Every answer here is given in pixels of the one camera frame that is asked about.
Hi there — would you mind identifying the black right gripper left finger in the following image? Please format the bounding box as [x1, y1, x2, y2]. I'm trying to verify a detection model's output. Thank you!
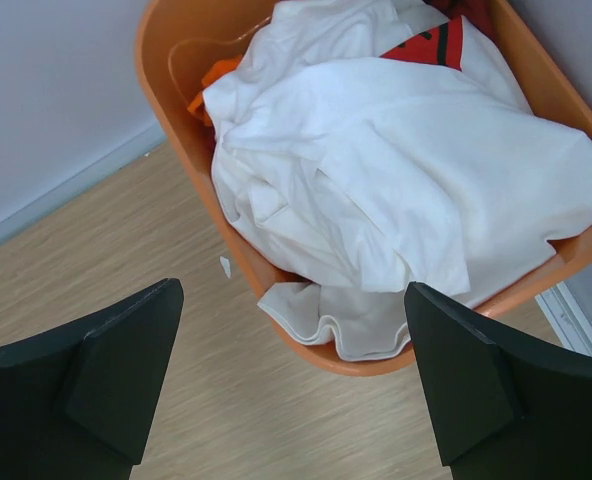
[0, 278, 184, 479]

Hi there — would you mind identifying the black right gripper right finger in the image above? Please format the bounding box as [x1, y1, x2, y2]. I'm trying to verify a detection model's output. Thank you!
[405, 283, 592, 479]

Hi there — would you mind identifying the white Coca-Cola print t-shirt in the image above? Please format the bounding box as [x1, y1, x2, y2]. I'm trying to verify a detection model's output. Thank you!
[211, 16, 592, 362]

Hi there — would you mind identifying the small white paper scrap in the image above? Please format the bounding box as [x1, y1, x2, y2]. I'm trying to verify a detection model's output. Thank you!
[219, 256, 232, 279]

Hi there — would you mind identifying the orange garment in basket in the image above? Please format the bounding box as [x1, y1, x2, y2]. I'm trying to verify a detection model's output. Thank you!
[187, 55, 243, 128]

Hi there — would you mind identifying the dark red garment in basket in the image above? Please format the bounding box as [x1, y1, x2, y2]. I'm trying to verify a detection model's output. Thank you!
[425, 0, 495, 39]

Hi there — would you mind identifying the white crumpled t-shirt in basket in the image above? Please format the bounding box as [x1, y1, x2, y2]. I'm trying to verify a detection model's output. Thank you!
[235, 0, 452, 76]

